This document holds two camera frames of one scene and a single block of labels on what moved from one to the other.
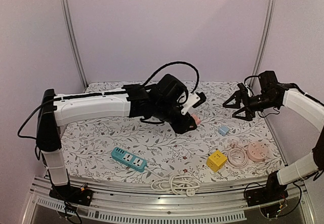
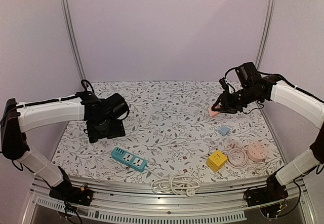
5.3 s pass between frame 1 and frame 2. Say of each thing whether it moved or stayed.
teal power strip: stayed
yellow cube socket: stayed
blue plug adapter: stayed
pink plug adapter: moved
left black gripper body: moved
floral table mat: stayed
